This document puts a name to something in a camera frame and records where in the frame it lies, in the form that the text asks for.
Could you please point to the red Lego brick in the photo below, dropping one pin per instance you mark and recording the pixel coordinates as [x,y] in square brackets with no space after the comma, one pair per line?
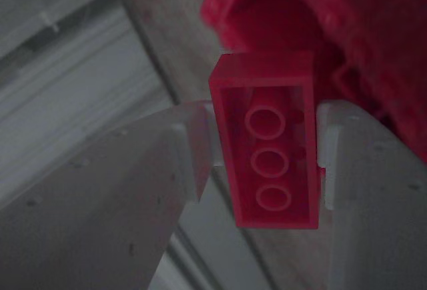
[267,156]

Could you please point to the pile of red lego bricks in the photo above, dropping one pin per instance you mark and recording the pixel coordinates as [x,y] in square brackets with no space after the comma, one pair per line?
[350,36]

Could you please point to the grey ribbed rail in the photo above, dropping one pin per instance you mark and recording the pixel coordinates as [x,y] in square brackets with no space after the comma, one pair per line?
[66,96]

